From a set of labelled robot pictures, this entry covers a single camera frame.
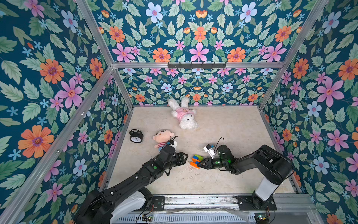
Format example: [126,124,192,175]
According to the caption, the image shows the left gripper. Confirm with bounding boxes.
[162,152,189,171]

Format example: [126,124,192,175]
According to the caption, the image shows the green lego brick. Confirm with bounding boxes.
[193,154,204,161]

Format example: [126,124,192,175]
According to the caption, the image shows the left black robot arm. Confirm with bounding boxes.
[73,145,188,224]

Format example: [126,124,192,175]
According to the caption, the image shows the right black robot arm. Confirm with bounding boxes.
[191,145,293,203]

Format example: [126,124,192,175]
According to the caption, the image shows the pink plush doll striped shirt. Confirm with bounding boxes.
[153,130,174,151]

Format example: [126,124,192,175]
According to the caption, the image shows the black alarm clock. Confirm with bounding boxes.
[129,129,144,143]

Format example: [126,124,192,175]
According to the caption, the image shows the white plush bunny pink shirt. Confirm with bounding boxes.
[168,97,199,130]

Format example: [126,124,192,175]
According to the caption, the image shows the green circuit board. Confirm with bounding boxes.
[254,213,270,224]

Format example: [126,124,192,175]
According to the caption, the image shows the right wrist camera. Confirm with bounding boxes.
[203,144,217,159]

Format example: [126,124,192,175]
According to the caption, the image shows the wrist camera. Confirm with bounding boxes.
[167,136,178,149]
[203,144,217,159]

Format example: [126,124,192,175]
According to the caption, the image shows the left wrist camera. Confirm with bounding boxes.
[167,136,178,149]

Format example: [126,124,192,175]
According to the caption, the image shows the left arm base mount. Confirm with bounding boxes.
[139,188,165,211]

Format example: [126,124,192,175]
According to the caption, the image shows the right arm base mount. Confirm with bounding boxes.
[235,194,277,211]

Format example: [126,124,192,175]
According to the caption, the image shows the small controller board with wires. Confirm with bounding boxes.
[141,215,153,223]

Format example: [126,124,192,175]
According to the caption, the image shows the black wall hook bar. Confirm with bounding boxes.
[167,62,227,70]

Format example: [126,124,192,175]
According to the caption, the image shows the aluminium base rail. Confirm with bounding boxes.
[113,193,324,224]

